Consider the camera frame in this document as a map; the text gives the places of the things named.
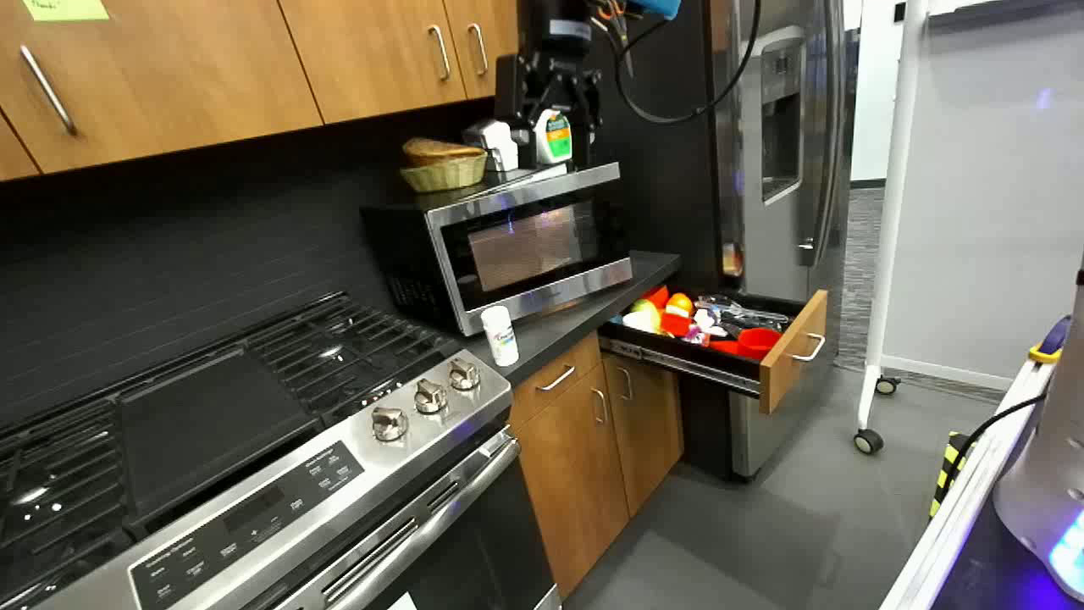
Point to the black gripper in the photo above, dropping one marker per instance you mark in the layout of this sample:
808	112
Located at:
563	35

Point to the white bottle lid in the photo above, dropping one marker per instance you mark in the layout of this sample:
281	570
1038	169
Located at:
495	314

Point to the white spray bottle green trigger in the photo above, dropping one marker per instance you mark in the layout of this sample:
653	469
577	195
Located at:
554	138

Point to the white pill bottle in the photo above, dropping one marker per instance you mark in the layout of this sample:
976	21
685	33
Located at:
503	342

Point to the wicker basket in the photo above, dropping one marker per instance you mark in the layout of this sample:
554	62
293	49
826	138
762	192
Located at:
443	169

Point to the stainless steel microwave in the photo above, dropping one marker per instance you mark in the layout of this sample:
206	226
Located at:
531	243

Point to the green toy ball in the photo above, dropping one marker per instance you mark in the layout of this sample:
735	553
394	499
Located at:
646	316

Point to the white plastic toy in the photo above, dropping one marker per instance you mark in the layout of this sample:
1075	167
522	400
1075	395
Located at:
712	323

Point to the silver stove knob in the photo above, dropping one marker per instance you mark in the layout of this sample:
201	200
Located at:
466	373
392	426
428	399

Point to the grey kitchen utensil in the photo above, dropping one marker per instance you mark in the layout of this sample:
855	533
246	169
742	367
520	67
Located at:
750	311

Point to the narrow wooden drawer panel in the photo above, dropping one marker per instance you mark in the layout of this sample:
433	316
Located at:
531	399

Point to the stainless steel refrigerator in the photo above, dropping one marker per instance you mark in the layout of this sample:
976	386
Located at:
790	281

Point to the red plastic toy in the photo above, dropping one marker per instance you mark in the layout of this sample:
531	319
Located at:
757	340

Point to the wooden base cabinet door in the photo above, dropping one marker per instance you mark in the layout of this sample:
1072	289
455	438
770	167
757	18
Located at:
650	435
563	486

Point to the wooden kitchen drawer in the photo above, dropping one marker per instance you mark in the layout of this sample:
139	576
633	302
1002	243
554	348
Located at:
790	360

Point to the white rolling panel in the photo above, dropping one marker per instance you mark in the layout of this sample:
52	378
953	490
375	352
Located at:
983	203

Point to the stainless gas stove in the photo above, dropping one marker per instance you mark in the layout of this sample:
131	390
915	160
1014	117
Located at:
281	496

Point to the yellow sticky note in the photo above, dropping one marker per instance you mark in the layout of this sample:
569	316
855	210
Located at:
67	9

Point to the purple yellow clamp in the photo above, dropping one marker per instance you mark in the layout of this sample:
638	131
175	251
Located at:
1049	342

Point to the white robot cart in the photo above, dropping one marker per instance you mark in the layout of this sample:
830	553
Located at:
935	553

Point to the wooden wall cabinet door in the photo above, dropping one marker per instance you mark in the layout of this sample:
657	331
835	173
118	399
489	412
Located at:
172	79
361	56
495	35

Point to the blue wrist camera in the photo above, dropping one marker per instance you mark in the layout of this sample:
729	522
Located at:
657	9

